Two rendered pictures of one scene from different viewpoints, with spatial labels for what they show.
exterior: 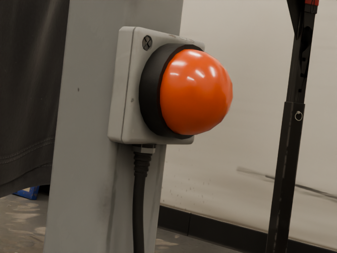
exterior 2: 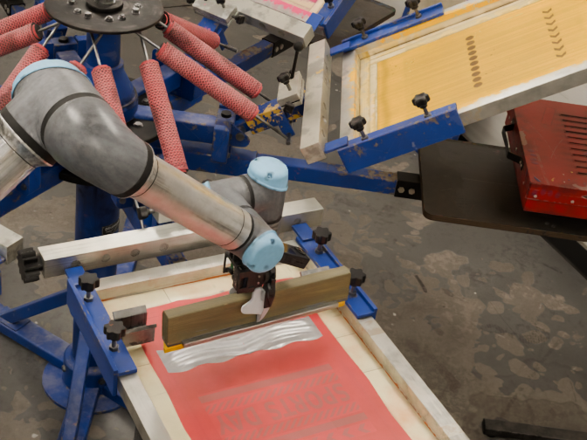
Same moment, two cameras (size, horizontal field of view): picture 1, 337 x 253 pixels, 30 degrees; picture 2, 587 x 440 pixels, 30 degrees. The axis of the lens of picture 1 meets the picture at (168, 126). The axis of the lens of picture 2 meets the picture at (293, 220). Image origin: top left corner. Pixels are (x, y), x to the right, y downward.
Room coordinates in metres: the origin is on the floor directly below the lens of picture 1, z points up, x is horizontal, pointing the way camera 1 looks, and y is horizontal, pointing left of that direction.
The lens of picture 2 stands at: (-0.79, -0.14, 2.52)
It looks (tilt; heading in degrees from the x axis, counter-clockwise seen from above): 35 degrees down; 20
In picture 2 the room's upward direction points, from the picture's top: 9 degrees clockwise
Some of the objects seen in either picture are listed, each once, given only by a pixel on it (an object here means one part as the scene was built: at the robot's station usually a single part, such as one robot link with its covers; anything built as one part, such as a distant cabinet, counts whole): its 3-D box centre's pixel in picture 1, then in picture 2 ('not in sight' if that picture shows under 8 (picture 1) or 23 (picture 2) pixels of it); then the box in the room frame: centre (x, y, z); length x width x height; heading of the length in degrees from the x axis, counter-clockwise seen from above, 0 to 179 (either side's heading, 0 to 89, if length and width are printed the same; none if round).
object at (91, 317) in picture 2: not in sight; (100, 333); (0.68, 0.76, 0.98); 0.30 x 0.05 x 0.07; 52
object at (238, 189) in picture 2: not in sight; (222, 206); (0.69, 0.52, 1.39); 0.11 x 0.11 x 0.08; 56
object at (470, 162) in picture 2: not in sight; (342, 173); (1.65, 0.60, 0.91); 1.34 x 0.40 x 0.08; 112
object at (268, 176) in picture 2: not in sight; (264, 189); (0.78, 0.48, 1.39); 0.09 x 0.08 x 0.11; 146
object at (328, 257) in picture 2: not in sight; (333, 281); (1.11, 0.41, 0.98); 0.30 x 0.05 x 0.07; 52
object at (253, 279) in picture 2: not in sight; (252, 257); (0.78, 0.48, 1.23); 0.09 x 0.08 x 0.12; 142
